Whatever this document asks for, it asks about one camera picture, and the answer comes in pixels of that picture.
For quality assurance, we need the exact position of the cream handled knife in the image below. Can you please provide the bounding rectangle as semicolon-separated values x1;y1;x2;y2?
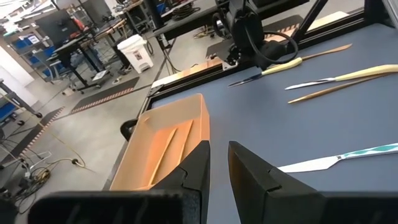
285;63;398;91
228;57;303;88

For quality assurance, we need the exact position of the blue patterned handle knife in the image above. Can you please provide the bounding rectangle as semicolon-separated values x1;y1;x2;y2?
277;142;398;174

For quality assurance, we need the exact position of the white trash bin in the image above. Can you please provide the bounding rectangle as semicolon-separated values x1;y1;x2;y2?
117;34;155;75

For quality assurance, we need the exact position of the black aluminium table frame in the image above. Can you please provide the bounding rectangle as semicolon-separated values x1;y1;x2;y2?
102;0;398;190

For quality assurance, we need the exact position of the black frame clamp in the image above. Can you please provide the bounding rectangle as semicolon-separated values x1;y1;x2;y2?
120;118;139;142

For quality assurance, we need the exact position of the silver metal bracket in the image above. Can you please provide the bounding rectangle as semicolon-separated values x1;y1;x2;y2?
222;55;240;71

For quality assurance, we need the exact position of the floor cable bundle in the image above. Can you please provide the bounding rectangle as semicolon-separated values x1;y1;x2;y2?
0;149;94;215

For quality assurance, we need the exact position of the orange plastic bin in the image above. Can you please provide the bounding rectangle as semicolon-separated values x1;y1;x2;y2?
109;93;211;191

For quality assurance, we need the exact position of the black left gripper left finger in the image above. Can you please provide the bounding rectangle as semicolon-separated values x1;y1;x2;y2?
151;141;211;224

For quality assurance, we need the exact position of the black monitor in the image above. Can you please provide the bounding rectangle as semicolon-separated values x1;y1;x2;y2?
34;9;80;47

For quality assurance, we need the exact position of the black striped floor mat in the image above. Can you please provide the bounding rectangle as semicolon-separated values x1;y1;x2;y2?
70;76;141;115

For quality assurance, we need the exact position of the black cable coil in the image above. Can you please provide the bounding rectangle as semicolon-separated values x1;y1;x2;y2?
170;1;203;21

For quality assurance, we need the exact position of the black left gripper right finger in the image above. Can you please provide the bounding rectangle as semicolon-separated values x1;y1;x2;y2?
229;141;326;224

